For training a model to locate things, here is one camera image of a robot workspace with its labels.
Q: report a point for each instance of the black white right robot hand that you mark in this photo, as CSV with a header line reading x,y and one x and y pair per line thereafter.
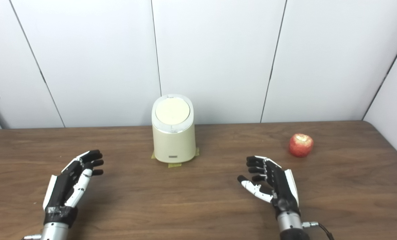
x,y
283,190

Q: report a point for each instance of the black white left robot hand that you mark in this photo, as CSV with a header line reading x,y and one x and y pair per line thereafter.
x,y
63,193

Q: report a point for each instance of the red apple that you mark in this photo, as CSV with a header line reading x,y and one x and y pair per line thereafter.
x,y
301,146

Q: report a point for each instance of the cream-colored round bin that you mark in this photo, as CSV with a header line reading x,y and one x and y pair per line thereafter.
x,y
174,143

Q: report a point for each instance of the cream round bin lid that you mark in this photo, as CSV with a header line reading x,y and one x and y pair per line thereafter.
x,y
172,111

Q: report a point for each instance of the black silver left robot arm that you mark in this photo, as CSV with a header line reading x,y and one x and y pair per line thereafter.
x,y
54,232

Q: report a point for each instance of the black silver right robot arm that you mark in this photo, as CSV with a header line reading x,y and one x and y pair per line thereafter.
x,y
290,226

